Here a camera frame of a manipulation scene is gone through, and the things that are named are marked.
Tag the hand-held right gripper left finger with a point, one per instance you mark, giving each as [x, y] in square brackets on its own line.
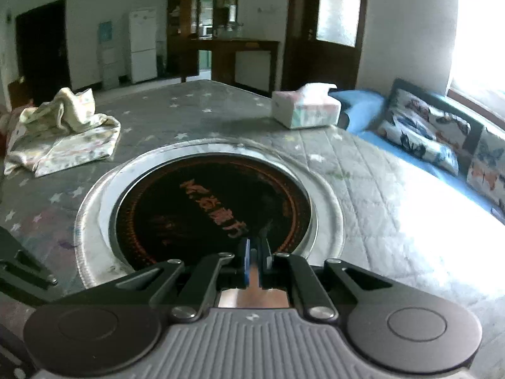
[246, 262]

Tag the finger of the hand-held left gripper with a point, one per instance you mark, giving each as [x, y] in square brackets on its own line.
[23, 276]

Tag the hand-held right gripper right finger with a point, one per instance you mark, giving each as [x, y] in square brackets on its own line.
[265, 260]

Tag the round black induction cooktop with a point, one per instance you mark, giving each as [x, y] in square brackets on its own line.
[327, 205]
[197, 213]

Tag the floral print cloth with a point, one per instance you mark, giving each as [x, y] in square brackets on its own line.
[71, 142]

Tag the tissue box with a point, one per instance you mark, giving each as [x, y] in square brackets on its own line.
[305, 106]

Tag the blue sofa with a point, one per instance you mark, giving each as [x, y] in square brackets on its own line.
[363, 110]

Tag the wooden sideboard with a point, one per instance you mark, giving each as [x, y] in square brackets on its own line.
[244, 59]

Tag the butterfly print cushion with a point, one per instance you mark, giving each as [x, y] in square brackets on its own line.
[489, 166]
[426, 130]

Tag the dark doorway door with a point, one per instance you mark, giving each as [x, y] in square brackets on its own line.
[41, 51]

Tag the water dispenser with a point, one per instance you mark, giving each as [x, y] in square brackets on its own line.
[107, 59]

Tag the white refrigerator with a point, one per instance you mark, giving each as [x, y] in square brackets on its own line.
[143, 47]

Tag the tall wooden display cabinet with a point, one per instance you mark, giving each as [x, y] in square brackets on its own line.
[185, 19]

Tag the wooden door with frosted glass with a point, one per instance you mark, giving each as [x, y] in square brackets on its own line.
[339, 8]

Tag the window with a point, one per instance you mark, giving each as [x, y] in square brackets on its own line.
[481, 27]

